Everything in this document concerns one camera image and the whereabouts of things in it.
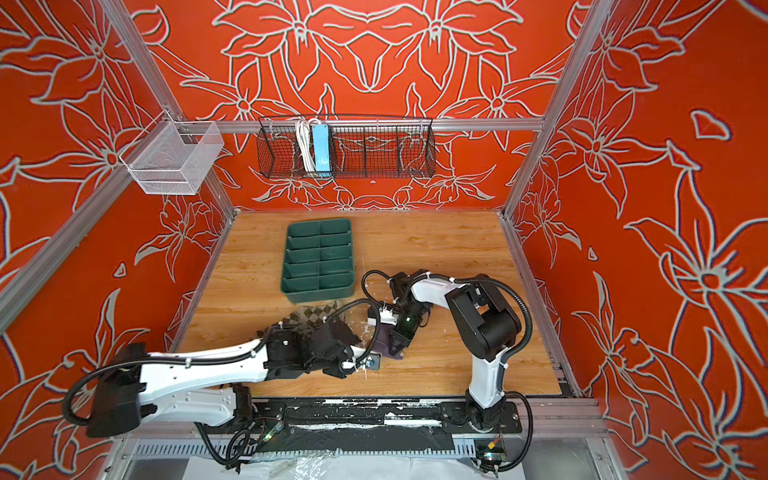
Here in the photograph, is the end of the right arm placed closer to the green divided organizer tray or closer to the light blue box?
the green divided organizer tray

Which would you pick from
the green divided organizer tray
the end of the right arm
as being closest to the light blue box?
the green divided organizer tray

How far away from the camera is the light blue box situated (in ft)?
2.94

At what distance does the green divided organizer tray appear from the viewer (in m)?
0.93

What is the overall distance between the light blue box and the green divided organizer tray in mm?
232
